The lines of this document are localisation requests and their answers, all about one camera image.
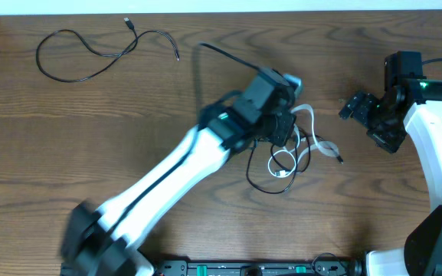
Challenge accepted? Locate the white usb cable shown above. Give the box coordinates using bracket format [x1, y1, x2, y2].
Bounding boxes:
[267, 103, 341, 179]

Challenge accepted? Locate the black usb cable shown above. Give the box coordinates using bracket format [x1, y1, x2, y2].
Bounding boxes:
[245, 126, 345, 196]
[34, 16, 181, 84]

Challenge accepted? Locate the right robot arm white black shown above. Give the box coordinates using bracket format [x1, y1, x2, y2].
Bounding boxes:
[339, 51, 442, 275]

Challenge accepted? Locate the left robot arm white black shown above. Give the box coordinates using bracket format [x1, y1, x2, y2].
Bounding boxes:
[61, 68, 303, 275]

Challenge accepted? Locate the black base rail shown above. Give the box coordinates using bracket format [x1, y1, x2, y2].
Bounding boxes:
[155, 253, 367, 276]

